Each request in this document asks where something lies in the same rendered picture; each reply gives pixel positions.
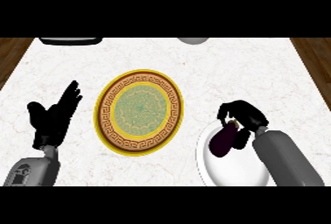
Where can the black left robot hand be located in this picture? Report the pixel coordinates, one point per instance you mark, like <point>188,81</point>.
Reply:
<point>53,119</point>

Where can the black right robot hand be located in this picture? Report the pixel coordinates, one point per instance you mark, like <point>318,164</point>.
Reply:
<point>247,115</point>

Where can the dark purple eggplant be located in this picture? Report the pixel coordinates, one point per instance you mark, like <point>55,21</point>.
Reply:
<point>223,139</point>

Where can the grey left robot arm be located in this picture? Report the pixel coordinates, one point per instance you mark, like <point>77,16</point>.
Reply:
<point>35,170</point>

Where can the white plate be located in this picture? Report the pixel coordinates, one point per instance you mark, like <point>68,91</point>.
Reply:
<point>230,164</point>

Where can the yellow patterned plate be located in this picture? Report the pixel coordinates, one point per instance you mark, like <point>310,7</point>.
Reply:
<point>139,112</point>

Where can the grey round object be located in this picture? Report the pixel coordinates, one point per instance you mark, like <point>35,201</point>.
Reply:
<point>193,40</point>

